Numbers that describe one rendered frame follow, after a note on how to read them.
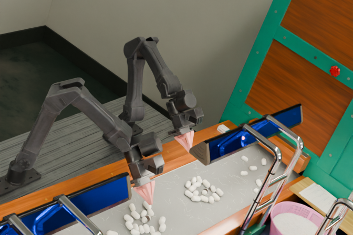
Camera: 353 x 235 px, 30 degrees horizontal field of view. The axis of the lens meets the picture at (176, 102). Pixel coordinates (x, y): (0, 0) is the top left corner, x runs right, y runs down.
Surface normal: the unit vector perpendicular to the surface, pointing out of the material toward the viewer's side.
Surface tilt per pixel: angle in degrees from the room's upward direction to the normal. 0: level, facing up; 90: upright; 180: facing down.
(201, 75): 90
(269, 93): 90
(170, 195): 0
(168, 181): 0
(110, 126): 81
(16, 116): 0
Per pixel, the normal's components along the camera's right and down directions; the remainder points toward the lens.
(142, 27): -0.57, 0.24
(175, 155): 0.33, -0.81
